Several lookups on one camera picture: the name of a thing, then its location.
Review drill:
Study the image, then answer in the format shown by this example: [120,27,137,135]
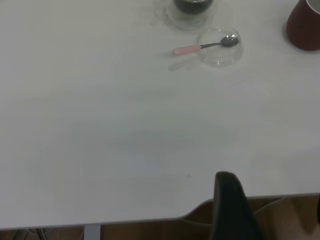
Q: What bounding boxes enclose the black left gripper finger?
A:
[209,171,263,240]

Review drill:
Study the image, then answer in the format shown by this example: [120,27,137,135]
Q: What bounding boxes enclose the pink handled metal spoon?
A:
[172,34,241,57]

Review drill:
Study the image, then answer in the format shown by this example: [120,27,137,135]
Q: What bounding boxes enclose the red ceramic mug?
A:
[284,0,320,52]

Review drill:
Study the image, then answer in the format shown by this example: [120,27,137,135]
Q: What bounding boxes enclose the clear glass lid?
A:
[196,28,244,69]

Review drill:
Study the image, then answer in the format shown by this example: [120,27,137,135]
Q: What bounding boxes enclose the clear glass cup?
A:
[152,0,219,31]

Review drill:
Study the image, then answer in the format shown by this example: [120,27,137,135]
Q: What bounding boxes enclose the dark coffee beans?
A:
[173,0,214,15]

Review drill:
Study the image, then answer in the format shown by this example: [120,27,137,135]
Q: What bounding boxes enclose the grey metal table leg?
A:
[84,224,101,240]

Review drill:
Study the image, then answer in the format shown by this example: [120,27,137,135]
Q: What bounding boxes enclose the grey cable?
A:
[11,227,52,240]

